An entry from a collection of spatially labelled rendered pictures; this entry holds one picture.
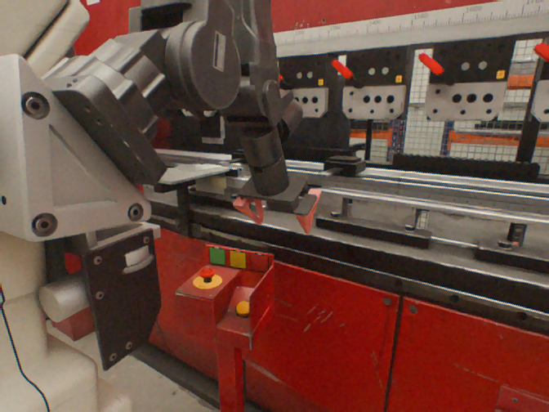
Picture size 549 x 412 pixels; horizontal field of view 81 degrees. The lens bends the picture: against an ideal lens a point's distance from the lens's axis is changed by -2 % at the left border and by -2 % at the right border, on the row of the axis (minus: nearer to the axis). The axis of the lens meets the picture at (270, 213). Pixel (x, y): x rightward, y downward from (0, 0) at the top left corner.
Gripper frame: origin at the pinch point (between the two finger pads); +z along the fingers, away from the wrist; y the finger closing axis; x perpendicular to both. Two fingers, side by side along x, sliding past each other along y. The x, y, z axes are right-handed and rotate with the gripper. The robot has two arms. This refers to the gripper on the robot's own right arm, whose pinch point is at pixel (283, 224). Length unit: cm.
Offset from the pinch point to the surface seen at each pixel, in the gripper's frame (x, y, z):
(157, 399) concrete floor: 26, 71, 99
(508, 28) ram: -47, -32, -16
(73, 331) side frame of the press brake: 19, 138, 94
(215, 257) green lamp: -4.0, 27.9, 23.4
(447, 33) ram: -48, -21, -16
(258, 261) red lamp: -6.3, 15.2, 23.6
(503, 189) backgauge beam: -54, -40, 29
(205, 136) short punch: -44, 54, 10
